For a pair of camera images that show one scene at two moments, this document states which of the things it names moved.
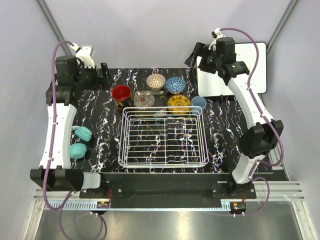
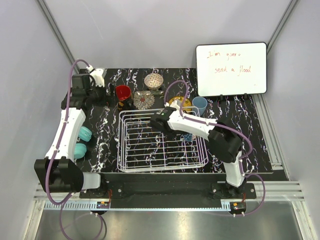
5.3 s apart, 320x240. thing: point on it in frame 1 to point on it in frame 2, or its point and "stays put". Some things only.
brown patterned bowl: (155, 81) stays put
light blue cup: (198, 101) stays put
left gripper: (106, 76) to (102, 102)
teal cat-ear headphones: (77, 150) stays put
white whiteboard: (208, 84) stays put
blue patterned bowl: (175, 85) to (188, 137)
